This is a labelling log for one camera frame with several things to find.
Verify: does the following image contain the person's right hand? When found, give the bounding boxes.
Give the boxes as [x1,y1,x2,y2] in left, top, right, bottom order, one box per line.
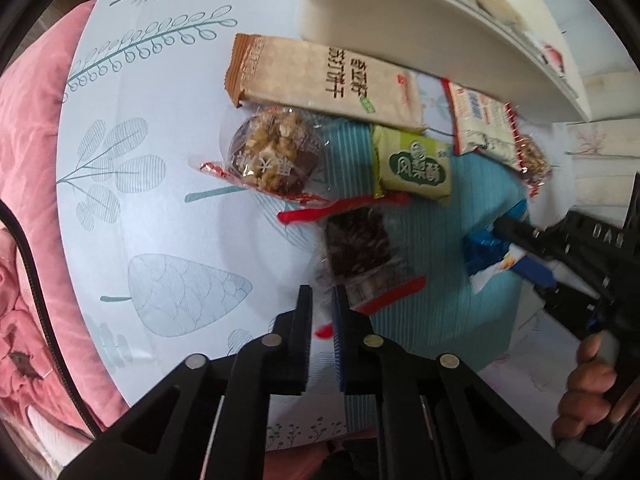
[552,332,621,443]

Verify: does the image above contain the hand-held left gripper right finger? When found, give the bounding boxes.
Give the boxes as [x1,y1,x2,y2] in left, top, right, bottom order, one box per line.
[332,284,581,480]

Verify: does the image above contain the black cable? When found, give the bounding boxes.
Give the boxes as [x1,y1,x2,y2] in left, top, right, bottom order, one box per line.
[0,201,103,436]

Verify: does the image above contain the white plastic bin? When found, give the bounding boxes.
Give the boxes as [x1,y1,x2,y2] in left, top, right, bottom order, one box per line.
[296,0,598,123]

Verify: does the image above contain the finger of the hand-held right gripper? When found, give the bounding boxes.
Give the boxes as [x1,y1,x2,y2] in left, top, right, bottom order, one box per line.
[514,254,597,312]
[493,212,577,262]

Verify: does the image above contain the pink blanket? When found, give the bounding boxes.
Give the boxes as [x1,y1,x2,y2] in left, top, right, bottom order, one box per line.
[0,0,131,480]

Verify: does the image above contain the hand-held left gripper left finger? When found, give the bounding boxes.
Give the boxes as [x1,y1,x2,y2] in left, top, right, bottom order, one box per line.
[60,284,313,480]

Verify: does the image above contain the green pastry packet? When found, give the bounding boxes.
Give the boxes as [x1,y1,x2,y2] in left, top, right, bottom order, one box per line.
[371,125,453,207]

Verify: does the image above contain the white leaf print curtain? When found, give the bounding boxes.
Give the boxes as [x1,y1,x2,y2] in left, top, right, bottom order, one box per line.
[565,60,640,231]

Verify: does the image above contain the walnut date snack packet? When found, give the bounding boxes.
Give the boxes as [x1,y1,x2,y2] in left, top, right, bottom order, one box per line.
[188,106,333,207]

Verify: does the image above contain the blue white snack packet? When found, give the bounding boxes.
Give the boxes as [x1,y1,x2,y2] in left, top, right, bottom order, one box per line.
[461,199,533,293]

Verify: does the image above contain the brown cracker packet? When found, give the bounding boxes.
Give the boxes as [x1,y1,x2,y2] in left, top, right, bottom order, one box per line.
[225,33,428,132]

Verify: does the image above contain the white packet red edges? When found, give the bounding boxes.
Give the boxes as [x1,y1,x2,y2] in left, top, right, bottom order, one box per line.
[442,80,523,171]

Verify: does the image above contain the leaf print tablecloth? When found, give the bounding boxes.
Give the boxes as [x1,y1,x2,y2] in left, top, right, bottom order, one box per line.
[56,0,621,456]

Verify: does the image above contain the dark snack packet red edges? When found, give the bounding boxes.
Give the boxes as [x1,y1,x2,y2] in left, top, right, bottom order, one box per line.
[277,195,427,341]

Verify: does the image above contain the small nut snack packet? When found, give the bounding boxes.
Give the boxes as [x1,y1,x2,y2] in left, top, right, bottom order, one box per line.
[510,130,553,196]

